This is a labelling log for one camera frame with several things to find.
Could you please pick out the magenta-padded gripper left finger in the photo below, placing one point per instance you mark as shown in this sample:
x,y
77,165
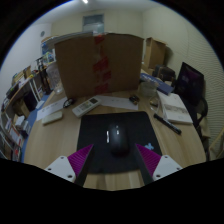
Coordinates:
x,y
59,166

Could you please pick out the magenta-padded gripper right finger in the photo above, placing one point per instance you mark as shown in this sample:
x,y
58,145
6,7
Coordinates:
x,y
165,165

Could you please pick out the black computer mouse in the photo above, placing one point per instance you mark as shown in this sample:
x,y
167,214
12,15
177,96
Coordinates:
x,y
119,138

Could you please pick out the black mouse pad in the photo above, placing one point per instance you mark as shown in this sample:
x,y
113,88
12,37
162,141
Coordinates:
x,y
95,133

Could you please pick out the black marker pen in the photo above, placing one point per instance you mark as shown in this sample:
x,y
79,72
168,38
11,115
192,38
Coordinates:
x,y
167,124

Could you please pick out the white open book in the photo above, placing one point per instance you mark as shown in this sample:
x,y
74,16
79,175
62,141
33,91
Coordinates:
x,y
175,108

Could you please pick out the white paper sheet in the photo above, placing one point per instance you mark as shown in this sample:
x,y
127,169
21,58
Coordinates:
x,y
115,101
50,108

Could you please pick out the small dark round object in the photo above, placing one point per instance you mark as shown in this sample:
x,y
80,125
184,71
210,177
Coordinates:
x,y
134,99

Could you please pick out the clear plastic cup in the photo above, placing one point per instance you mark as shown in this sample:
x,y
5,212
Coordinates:
x,y
148,91

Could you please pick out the blue book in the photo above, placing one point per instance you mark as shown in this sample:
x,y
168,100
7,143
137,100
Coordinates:
x,y
160,85

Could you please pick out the wooden side desk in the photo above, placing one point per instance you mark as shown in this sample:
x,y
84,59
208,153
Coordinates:
x,y
20,88

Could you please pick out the clear glass jar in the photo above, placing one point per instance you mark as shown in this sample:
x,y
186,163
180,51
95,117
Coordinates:
x,y
55,78

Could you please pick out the black monitor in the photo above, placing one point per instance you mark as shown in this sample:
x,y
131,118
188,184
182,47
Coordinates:
x,y
190,80

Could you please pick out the black tall stand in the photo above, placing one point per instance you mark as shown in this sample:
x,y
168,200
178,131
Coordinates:
x,y
43,76

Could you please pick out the large brown cardboard box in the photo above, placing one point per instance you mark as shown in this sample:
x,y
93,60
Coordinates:
x,y
80,66

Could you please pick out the small upright cardboard box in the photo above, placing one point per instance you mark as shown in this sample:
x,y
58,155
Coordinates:
x,y
155,53

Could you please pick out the stack of papers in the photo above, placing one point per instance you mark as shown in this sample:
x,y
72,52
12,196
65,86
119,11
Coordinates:
x,y
63,37

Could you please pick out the grey door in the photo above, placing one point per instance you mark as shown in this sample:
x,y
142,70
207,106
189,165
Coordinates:
x,y
93,22

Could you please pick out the ceiling tube light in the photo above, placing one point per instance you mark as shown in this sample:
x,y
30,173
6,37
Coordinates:
x,y
85,1

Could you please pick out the round wall clock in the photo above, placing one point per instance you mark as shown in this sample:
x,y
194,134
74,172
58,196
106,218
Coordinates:
x,y
42,33

